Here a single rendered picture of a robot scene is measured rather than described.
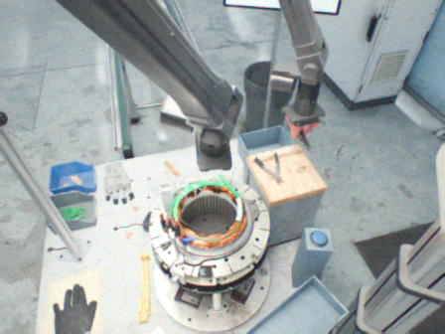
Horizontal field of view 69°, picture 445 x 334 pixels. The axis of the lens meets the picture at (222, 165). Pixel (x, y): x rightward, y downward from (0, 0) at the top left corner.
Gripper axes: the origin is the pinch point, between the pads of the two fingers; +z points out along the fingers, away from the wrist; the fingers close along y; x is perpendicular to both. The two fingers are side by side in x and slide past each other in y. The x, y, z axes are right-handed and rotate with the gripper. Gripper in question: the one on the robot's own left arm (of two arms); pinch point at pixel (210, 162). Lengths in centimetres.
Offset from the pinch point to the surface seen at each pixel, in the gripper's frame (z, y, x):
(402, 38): 110, -142, 173
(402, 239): 124, 7, 134
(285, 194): 22.4, 2.2, 24.5
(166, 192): 13.3, 2.4, -10.1
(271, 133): 36, -25, 28
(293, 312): 14.7, 33.4, 18.6
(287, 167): 26.0, -7.6, 28.1
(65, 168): 67, -27, -53
